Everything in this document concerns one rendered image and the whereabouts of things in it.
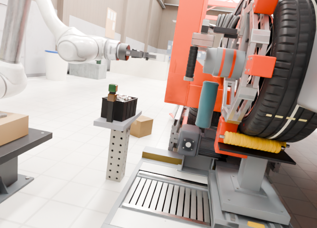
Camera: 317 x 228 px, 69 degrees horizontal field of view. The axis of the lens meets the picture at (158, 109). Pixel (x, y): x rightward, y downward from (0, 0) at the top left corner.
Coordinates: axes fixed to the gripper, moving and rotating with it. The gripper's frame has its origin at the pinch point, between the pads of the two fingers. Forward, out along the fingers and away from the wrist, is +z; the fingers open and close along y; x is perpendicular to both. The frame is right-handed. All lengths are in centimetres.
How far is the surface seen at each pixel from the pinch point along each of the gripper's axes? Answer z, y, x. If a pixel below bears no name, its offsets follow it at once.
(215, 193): 37, -17, -68
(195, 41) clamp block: 12.0, 2.3, 8.7
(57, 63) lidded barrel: -286, -369, -47
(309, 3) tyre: 51, 3, 28
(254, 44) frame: 34.0, 9.8, 10.0
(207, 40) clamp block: 16.9, 2.3, 9.7
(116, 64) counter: -295, -781, -54
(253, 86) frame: 37.0, 9.8, -5.5
